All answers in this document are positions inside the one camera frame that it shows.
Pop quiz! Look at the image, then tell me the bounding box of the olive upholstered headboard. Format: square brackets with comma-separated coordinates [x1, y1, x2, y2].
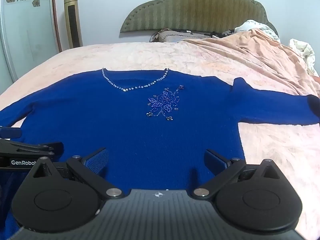
[120, 0, 279, 37]

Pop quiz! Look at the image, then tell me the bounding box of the pink floral bed blanket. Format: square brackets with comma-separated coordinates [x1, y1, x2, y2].
[0, 41, 320, 240]

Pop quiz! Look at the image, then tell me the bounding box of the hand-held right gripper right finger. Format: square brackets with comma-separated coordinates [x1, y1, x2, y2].
[193, 149, 281, 201]

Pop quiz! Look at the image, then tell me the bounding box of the brown pillow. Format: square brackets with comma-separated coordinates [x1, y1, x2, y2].
[149, 29, 213, 43]

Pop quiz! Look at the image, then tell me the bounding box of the dark cloth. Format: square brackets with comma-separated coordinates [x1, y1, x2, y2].
[211, 30, 235, 37]

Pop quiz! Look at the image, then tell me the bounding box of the blue beaded knit sweater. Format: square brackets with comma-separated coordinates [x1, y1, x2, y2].
[0, 67, 320, 233]

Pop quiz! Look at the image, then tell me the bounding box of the gold tower air conditioner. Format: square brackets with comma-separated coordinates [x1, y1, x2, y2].
[63, 0, 83, 49]

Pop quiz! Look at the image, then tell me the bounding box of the flower patterned sliding door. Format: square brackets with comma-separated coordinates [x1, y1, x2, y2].
[0, 0, 62, 83]

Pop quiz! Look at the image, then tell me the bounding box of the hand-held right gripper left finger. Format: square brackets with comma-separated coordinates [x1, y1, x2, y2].
[30, 148, 125, 201]

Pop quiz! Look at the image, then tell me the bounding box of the white crumpled bedding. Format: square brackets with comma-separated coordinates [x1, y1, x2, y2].
[289, 38, 320, 77]

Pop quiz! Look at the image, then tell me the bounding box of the peach blanket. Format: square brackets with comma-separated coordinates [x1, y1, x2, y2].
[179, 28, 320, 97]

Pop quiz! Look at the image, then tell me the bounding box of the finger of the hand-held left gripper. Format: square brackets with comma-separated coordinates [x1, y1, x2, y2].
[0, 127, 23, 139]
[0, 139, 63, 156]

